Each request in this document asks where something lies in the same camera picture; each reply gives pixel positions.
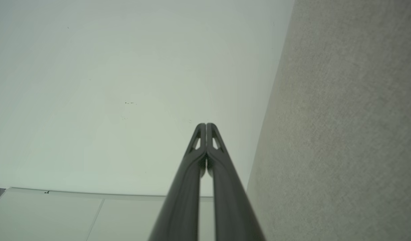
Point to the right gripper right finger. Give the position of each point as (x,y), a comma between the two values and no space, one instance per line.
(228,194)

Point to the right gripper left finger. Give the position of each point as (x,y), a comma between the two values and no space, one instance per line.
(185,187)

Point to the grey fabric sofa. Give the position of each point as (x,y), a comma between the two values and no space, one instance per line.
(342,134)

